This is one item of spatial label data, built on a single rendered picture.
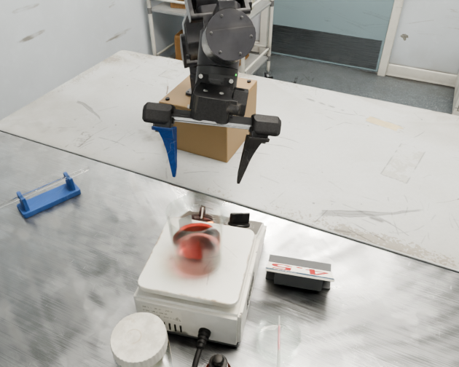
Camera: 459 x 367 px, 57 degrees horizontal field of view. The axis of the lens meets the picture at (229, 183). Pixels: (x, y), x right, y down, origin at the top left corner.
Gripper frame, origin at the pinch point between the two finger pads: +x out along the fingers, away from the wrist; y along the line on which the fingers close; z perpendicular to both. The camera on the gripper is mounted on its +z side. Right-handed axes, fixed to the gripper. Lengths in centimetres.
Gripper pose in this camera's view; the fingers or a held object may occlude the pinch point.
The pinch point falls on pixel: (208, 156)
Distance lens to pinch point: 60.3
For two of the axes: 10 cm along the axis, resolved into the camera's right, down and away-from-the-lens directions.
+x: -1.1, 9.8, 1.7
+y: 9.9, 1.0, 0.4
